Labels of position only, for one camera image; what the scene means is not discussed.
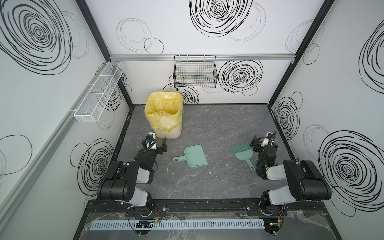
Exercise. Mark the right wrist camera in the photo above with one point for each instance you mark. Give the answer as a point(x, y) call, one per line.
point(264, 141)

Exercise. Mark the green hand brush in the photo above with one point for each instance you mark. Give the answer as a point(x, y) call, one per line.
point(243, 152)

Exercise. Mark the clear wall shelf tray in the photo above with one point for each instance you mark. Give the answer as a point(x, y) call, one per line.
point(95, 101)

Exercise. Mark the black wire basket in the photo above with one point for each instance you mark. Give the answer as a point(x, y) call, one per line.
point(198, 71)

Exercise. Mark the green dustpan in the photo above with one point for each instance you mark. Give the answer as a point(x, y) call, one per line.
point(194, 156)

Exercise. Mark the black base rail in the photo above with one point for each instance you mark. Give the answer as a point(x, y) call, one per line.
point(167, 207)

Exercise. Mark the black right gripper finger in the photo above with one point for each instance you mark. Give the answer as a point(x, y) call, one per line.
point(254, 141)
point(272, 137)

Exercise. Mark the white slotted cable duct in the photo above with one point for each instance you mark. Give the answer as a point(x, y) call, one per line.
point(176, 224)

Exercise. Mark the beige bin with yellow bag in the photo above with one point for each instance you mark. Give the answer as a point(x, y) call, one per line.
point(164, 111)

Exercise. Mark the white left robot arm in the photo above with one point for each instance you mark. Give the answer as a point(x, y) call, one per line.
point(119, 184)

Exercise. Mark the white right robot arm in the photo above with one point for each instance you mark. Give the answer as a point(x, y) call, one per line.
point(305, 183)

